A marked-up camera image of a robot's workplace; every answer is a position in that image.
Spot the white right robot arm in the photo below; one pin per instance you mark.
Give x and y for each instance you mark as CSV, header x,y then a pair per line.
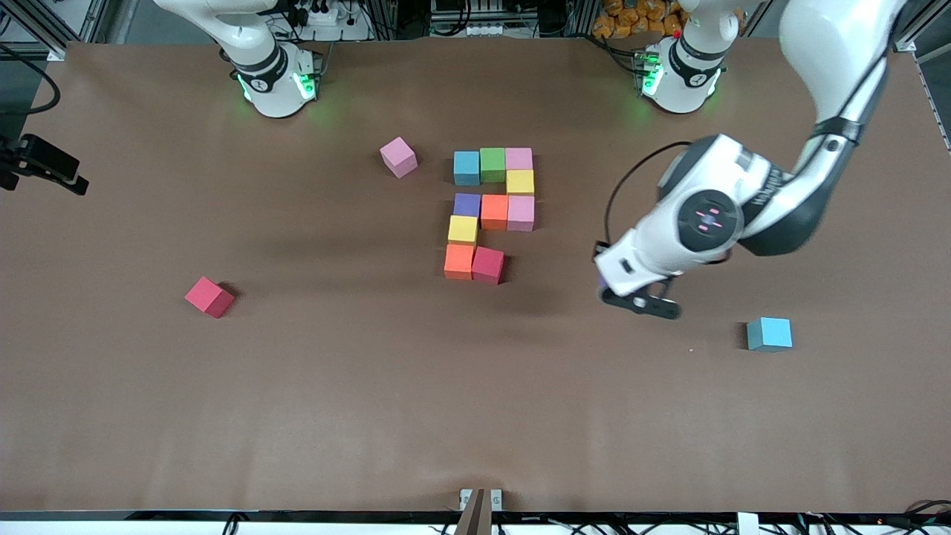
x,y
271,70

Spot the small white box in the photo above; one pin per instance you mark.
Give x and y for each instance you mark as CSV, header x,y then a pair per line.
x,y
748,524

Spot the aluminium frame profile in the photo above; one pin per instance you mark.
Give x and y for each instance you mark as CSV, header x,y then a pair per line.
x,y
44,22
925,33

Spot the blue foam cube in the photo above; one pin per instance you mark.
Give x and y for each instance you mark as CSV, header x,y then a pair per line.
x,y
770,334
466,168

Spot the paper table cover sheet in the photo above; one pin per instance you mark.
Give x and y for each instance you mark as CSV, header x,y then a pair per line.
x,y
475,409

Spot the green foam cube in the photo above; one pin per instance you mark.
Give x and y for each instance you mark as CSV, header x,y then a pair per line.
x,y
492,164

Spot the grey electronics unit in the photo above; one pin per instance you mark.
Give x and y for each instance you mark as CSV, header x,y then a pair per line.
x,y
475,15

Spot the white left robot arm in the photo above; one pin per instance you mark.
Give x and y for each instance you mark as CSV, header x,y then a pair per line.
x,y
709,219

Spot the orange foam cube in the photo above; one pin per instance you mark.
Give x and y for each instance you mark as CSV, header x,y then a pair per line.
x,y
494,212
459,261

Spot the yellow foam cube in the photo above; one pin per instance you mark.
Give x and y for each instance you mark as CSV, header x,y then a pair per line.
x,y
463,230
520,182

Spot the pink foam cube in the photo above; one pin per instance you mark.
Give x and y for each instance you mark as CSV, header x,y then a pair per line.
x,y
518,158
521,213
399,156

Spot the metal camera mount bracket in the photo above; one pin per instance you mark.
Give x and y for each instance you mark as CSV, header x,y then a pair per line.
x,y
481,509

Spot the red foam cube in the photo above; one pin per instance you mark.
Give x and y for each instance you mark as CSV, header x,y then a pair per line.
x,y
488,265
208,297

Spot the white power strip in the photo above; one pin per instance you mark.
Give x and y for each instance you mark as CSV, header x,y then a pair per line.
x,y
319,15

